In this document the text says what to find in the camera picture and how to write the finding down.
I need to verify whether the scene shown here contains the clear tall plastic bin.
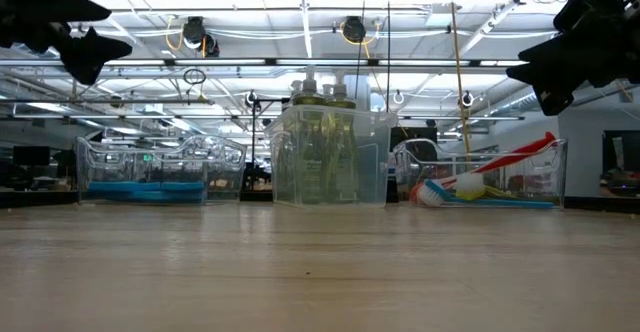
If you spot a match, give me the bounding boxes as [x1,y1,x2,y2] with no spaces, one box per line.
[264,104,399,208]

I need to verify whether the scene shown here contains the clear low plastic bin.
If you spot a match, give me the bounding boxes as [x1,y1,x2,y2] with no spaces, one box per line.
[392,136,569,209]
[74,134,247,204]

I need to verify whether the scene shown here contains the black wall monitor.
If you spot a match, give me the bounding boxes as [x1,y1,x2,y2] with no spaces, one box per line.
[602,129,640,198]

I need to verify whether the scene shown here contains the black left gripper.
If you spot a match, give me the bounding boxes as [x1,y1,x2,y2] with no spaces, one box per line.
[0,0,134,86]

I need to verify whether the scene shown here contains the blue dish brush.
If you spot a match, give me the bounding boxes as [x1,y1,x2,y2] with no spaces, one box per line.
[417,179,555,209]

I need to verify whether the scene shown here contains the hanging black cable loop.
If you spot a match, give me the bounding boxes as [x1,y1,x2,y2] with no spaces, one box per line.
[182,67,207,86]

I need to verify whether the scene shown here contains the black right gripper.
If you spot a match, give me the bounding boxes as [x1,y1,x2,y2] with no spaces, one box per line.
[505,0,640,117]

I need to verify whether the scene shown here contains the yellow hanging cable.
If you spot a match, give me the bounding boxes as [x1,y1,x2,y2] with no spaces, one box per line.
[447,0,476,186]

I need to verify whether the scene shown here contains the red dish brush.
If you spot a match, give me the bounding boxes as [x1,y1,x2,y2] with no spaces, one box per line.
[409,130,558,206]

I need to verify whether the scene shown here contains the black ceiling cable reel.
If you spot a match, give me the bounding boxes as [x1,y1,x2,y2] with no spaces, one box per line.
[180,15,221,58]
[341,15,368,44]

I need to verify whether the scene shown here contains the black rectangular screen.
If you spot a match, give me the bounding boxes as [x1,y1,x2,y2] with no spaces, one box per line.
[389,125,439,163]

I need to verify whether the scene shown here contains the lime green dish brush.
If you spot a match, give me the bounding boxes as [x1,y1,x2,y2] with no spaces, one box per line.
[453,171,516,202]

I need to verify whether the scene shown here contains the small dark monitor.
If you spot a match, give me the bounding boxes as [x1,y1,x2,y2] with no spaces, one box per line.
[12,145,51,167]

